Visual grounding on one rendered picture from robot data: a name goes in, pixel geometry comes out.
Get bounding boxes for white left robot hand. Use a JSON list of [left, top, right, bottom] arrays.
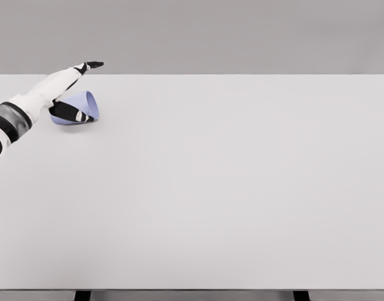
[[26, 61, 105, 123]]

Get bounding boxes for light blue cup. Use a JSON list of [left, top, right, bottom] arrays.
[[48, 90, 102, 126]]

